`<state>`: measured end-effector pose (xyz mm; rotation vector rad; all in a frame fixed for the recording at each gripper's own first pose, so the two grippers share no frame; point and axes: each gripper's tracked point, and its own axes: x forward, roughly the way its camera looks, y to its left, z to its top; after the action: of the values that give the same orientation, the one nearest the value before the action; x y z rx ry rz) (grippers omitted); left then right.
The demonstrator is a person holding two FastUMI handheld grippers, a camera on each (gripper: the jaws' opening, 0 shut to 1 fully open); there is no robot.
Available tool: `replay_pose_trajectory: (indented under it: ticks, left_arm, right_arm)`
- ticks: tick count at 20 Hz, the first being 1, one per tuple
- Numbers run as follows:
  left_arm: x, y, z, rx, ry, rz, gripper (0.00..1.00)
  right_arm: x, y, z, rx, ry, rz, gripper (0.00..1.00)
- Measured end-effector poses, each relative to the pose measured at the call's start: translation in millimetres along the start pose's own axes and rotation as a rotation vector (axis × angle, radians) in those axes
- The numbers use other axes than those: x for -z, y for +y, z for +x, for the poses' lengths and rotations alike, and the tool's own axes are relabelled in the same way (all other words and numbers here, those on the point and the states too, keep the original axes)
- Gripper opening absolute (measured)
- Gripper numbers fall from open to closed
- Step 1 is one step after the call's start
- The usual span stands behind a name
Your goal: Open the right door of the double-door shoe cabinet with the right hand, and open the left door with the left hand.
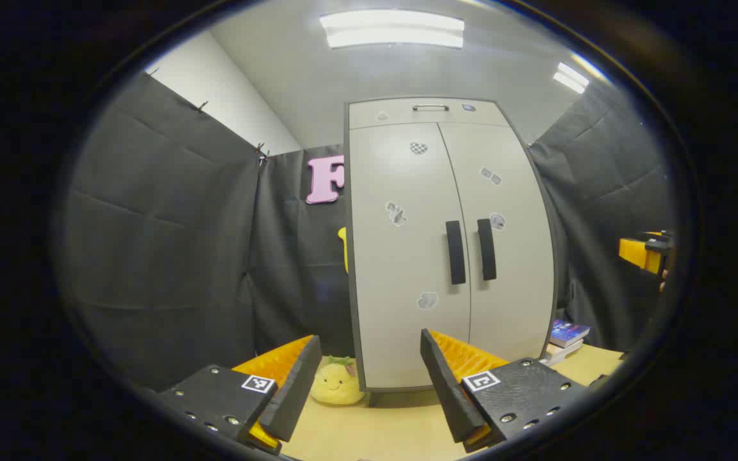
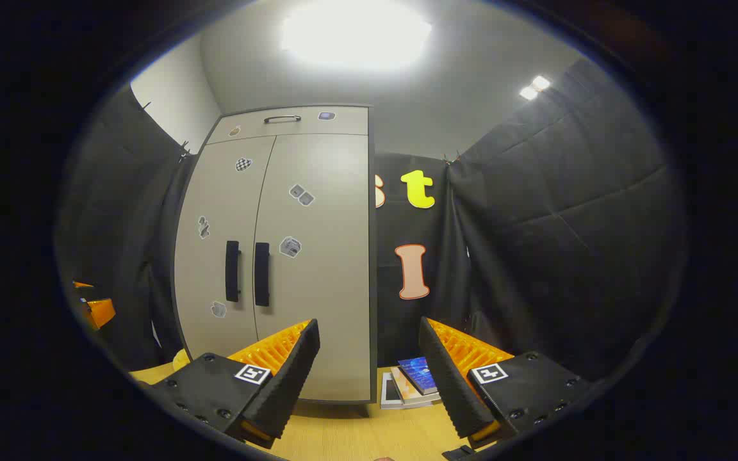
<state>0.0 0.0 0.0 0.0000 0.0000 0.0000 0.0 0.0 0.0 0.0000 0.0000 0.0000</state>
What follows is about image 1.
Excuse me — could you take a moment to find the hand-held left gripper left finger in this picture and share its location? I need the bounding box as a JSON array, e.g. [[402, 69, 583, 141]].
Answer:
[[158, 334, 323, 457]]

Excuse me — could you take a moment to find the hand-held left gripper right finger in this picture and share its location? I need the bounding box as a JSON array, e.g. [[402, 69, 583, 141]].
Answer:
[[420, 328, 591, 454]]

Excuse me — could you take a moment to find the grey shoe cabinet door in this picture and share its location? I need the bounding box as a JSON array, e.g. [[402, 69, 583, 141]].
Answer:
[[438, 120, 557, 362], [348, 123, 472, 390]]

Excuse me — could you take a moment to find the grey double-door shoe cabinet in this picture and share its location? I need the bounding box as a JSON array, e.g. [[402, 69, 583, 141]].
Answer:
[[343, 97, 559, 407]]

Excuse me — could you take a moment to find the yellow pineapple plush toy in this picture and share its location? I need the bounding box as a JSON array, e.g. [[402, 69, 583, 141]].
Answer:
[[309, 355, 365, 406]]

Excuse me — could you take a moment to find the black backdrop cloth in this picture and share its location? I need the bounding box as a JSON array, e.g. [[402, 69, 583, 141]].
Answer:
[[65, 70, 360, 391], [528, 80, 674, 353]]

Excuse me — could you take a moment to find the blue book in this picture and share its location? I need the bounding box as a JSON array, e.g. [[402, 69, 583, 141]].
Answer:
[[548, 319, 591, 348]]

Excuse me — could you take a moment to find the small ceiling light panel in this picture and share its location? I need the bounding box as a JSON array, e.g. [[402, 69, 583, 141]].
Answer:
[[552, 61, 591, 95]]

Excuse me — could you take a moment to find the long ceiling light panel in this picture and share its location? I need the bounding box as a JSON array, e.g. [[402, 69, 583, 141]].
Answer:
[[320, 10, 466, 50]]

